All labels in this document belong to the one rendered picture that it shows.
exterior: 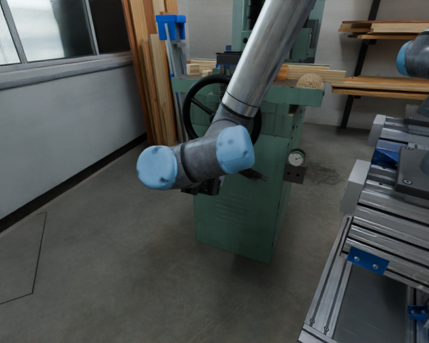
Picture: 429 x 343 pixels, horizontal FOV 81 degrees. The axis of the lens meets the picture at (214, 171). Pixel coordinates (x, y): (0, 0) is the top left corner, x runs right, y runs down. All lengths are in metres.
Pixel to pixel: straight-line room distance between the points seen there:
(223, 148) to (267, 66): 0.17
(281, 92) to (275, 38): 0.51
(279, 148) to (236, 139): 0.65
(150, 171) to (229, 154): 0.13
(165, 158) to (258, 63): 0.23
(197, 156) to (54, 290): 1.22
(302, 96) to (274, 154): 0.25
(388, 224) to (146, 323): 0.98
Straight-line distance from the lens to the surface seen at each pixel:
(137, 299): 1.34
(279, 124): 1.00
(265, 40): 0.48
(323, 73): 1.11
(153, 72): 2.43
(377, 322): 1.14
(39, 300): 1.51
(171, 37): 1.95
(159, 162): 0.42
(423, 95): 3.12
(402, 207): 0.67
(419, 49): 1.18
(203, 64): 1.25
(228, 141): 0.39
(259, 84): 0.49
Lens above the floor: 1.08
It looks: 30 degrees down
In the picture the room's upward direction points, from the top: straight up
